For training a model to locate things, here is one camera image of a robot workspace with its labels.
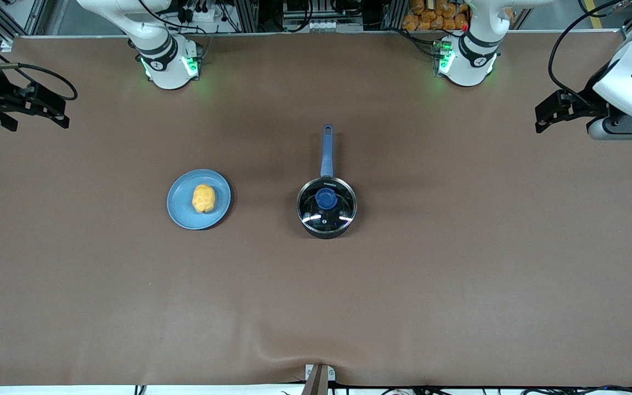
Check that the white power strip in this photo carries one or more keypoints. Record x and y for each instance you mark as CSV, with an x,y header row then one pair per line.
x,y
203,13

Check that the metal table bracket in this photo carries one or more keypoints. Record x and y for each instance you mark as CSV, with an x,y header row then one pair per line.
x,y
319,378

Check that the aluminium frame post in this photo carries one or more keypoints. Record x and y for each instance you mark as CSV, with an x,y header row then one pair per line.
x,y
393,13
247,13

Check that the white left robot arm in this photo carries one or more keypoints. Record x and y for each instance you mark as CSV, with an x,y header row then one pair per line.
x,y
467,71

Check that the bag of orange snacks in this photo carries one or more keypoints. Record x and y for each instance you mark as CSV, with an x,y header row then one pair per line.
x,y
431,16

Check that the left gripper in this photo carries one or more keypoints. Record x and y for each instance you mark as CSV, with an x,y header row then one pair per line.
x,y
583,105

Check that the yellow potato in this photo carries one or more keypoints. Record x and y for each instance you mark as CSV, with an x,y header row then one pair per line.
x,y
203,198

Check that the glass lid with blue knob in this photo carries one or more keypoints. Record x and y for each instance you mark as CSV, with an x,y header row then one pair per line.
x,y
326,198

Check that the blue round plate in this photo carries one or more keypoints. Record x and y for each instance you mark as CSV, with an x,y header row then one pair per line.
x,y
184,211

